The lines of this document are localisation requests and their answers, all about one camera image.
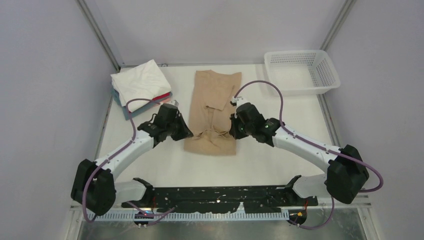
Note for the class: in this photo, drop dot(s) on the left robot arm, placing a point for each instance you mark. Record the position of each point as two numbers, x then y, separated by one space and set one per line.
112 165

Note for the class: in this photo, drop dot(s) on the beige t shirt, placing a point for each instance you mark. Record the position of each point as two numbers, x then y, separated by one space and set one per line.
209 113

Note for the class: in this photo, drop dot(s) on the white plastic basket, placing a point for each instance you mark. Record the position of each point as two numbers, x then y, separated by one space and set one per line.
301 72

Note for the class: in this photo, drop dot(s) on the white folded t shirt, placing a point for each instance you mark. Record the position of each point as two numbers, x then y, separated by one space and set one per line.
145 81

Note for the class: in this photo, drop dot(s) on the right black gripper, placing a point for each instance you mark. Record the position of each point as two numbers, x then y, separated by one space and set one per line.
234 132

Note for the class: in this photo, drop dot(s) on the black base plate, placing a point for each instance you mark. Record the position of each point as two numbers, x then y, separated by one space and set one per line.
223 199

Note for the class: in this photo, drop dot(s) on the blue-grey folded t shirt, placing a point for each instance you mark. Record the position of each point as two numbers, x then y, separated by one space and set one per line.
142 109

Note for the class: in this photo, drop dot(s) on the red folded t shirt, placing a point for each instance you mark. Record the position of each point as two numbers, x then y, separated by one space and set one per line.
158 98

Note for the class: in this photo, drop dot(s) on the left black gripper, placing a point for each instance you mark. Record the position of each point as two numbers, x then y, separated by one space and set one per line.
185 132

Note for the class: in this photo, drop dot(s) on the aluminium front rail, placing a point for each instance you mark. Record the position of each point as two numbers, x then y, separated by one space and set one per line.
129 212

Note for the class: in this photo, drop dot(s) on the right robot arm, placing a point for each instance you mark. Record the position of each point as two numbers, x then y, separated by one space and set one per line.
343 174

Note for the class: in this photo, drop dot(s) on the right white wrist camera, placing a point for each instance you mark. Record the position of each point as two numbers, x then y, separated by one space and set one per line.
238 101

